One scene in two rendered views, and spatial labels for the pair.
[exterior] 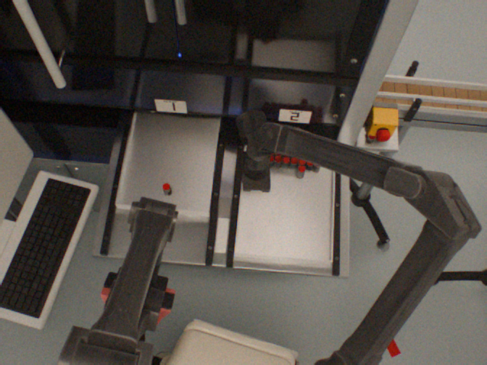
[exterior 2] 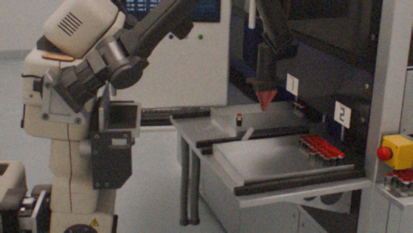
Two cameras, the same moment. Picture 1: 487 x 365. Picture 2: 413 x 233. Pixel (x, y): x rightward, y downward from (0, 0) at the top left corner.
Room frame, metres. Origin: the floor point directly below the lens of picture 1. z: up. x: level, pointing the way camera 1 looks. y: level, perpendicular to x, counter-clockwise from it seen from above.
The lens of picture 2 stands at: (-0.19, -1.47, 1.55)
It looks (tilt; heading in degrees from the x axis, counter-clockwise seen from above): 17 degrees down; 64
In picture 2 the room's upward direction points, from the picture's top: 3 degrees clockwise
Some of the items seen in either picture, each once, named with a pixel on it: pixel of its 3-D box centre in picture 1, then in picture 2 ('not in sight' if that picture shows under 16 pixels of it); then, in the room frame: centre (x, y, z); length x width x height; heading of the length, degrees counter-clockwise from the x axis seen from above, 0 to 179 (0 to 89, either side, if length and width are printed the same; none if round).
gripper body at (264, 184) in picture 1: (256, 166); (265, 73); (0.54, -0.04, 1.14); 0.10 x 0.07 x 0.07; 4
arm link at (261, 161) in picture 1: (257, 152); (268, 53); (0.55, -0.03, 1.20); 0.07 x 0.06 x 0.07; 17
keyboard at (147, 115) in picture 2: (43, 244); (167, 116); (0.42, 0.56, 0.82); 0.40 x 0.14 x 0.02; 167
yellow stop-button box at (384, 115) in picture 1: (382, 119); (399, 151); (0.78, -0.39, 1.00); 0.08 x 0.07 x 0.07; 178
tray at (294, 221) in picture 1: (286, 200); (281, 159); (0.56, -0.13, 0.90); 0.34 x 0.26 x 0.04; 177
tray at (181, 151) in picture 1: (170, 155); (267, 119); (0.68, 0.20, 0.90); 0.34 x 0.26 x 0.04; 178
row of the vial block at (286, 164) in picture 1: (289, 164); (313, 152); (0.67, -0.14, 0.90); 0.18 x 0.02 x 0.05; 87
